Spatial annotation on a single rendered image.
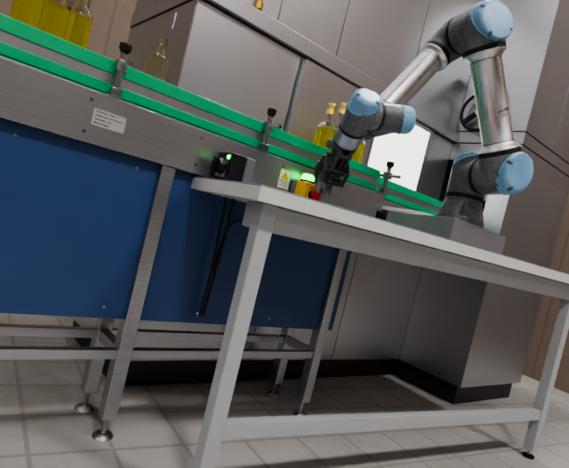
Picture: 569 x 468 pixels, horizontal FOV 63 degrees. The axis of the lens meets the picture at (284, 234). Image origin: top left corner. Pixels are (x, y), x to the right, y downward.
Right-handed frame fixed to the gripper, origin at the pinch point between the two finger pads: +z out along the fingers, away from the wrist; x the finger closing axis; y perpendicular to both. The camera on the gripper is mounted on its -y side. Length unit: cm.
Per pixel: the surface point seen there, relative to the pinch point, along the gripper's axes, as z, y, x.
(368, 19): -16, -99, 16
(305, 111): 8, -53, -3
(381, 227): -13.9, 24.7, 11.4
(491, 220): 42, -61, 106
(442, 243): -7.1, 17.9, 33.8
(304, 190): 2.9, -1.1, -4.2
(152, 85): -20, 1, -53
